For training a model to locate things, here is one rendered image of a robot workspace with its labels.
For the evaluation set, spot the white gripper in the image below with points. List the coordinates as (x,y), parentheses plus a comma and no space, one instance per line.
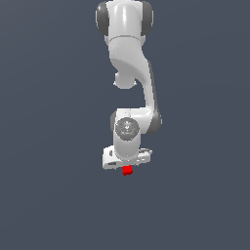
(109,158)

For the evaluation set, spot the red cube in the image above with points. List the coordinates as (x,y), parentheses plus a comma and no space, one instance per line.
(127,170)

